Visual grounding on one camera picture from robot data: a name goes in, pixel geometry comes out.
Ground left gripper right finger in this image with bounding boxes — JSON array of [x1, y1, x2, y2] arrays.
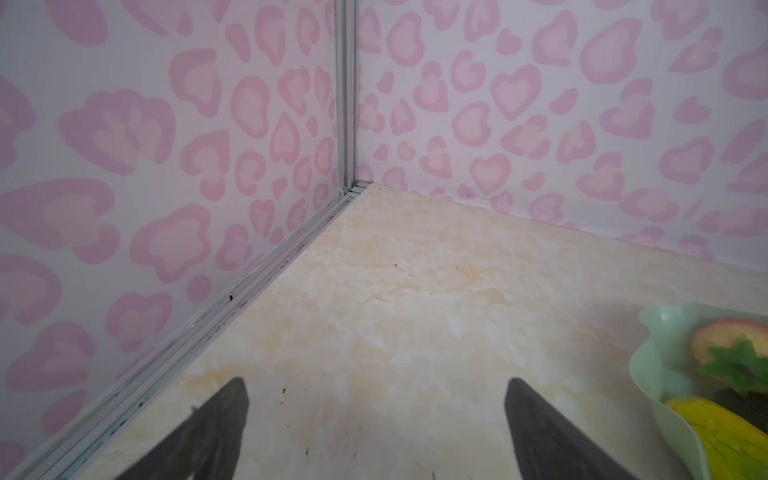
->
[[504, 378, 635, 480]]

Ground red fake strawberry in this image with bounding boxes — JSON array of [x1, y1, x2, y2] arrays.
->
[[691, 318, 767, 394]]

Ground green scalloped fruit bowl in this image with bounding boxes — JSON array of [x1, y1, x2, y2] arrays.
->
[[629, 303, 767, 479]]

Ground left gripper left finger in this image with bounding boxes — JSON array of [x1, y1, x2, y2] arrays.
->
[[117, 377, 249, 480]]

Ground left corner aluminium post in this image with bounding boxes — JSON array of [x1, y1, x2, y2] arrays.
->
[[333, 0, 358, 194]]

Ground dark fake avocado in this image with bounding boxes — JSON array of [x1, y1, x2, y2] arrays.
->
[[713, 388, 768, 434]]

